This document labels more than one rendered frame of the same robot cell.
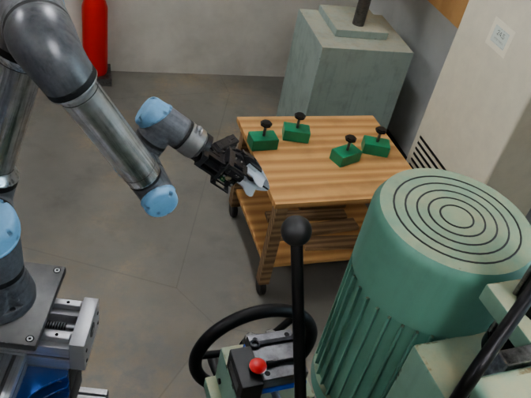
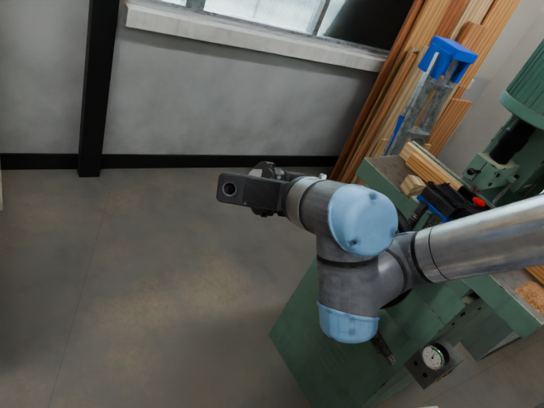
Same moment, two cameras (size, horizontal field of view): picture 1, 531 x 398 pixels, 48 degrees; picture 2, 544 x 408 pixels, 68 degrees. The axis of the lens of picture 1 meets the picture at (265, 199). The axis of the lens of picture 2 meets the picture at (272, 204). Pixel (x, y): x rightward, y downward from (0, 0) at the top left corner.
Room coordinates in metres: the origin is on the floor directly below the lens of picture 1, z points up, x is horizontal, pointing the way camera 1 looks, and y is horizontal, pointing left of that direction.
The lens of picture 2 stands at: (1.34, 0.60, 1.39)
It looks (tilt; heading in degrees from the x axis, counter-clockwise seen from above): 35 degrees down; 248
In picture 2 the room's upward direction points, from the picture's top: 25 degrees clockwise
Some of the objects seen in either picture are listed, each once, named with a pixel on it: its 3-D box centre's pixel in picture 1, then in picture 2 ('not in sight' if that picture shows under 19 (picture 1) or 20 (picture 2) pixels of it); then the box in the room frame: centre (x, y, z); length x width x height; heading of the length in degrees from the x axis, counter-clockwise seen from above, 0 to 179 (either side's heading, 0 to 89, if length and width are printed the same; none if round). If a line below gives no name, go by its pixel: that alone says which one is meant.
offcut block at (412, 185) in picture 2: not in sight; (412, 186); (0.66, -0.22, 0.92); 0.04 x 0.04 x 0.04; 6
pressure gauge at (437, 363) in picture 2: not in sight; (434, 357); (0.57, 0.13, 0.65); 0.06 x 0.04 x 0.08; 116
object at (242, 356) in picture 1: (266, 362); (455, 205); (0.65, -0.06, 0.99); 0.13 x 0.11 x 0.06; 116
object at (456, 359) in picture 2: not in sight; (433, 363); (0.51, 0.10, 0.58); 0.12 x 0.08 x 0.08; 26
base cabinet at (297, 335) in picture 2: not in sight; (386, 308); (0.39, -0.25, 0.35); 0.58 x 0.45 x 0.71; 26
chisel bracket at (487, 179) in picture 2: not in sight; (490, 172); (0.48, -0.20, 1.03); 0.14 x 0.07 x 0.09; 26
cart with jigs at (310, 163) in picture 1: (318, 193); not in sight; (2.04, -0.22, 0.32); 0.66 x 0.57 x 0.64; 114
